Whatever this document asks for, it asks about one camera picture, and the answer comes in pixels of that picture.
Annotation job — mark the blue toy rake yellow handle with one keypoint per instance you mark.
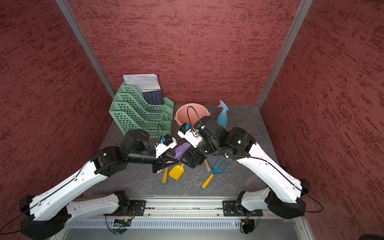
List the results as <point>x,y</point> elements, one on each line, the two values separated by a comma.
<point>217,168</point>

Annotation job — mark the red toy spade wooden handle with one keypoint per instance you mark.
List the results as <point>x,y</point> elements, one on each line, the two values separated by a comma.
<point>208,168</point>

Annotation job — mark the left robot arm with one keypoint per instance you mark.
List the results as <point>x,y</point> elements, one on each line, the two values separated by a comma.
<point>49,213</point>

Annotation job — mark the pink plastic bucket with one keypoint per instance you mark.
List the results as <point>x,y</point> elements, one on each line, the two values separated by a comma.
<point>191,111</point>

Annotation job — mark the green plastic file organizer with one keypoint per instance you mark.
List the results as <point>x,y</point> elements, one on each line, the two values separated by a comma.
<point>131,111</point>

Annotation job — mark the dark blue booklet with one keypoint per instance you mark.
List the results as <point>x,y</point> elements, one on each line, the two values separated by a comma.
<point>153,97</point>

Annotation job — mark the teal pink spray bottle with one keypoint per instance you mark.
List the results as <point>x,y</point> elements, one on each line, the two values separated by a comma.
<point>222,118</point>

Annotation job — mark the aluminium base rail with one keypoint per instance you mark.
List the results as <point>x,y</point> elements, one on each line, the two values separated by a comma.
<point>154,207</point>

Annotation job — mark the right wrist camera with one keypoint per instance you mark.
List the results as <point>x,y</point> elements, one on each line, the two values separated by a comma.
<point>186,132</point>

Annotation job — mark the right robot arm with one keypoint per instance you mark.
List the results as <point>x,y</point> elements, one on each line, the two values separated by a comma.
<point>283,195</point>

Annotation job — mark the left aluminium corner post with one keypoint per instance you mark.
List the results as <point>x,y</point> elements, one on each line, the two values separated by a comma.
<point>80,35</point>

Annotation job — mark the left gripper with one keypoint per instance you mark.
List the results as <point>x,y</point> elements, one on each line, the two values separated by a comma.
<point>159,162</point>

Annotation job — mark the aluminium corner post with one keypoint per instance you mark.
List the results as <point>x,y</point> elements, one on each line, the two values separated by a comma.
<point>289,40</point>
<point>80,35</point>

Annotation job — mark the right aluminium corner post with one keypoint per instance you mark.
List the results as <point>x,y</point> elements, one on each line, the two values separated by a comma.
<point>289,40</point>

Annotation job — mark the purple toy shovel pink handle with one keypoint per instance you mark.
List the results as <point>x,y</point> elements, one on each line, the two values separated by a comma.
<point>178,152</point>

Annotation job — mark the white paper sheets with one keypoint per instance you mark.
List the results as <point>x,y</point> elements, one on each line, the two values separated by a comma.
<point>143,82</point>

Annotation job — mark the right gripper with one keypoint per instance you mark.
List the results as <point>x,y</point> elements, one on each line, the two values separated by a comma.
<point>192,160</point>

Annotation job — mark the green toy trowel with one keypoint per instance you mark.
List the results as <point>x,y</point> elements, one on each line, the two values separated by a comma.
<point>165,176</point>

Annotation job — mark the yellow toy scoop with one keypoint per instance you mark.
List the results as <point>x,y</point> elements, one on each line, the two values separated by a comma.
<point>177,172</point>

